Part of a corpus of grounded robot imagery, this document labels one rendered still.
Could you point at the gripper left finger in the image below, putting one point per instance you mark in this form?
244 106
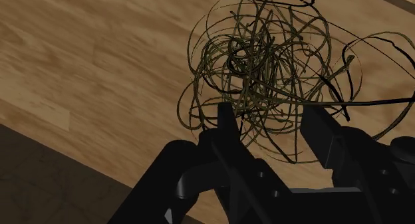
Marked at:
207 161

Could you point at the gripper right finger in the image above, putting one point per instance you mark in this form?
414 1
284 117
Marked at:
356 152

